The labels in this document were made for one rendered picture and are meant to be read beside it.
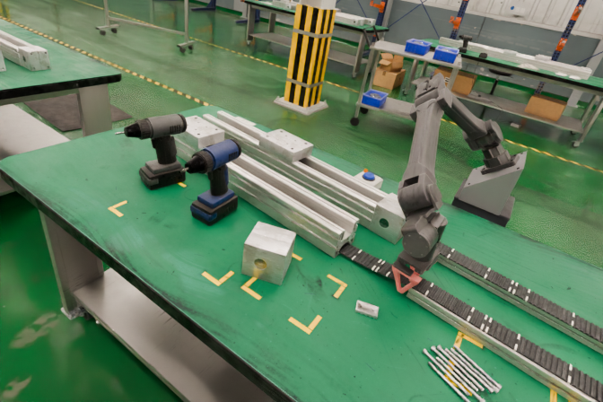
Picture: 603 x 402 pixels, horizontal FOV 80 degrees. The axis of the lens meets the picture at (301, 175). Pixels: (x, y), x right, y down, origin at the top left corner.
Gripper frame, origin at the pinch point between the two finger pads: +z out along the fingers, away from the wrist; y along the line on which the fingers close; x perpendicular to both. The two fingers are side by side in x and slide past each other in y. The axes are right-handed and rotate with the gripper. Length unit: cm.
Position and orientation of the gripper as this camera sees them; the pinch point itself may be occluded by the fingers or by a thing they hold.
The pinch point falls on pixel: (407, 281)
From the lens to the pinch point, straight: 96.5
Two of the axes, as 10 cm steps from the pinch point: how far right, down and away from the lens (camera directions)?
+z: -1.7, 8.6, 4.7
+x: 7.5, 4.2, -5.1
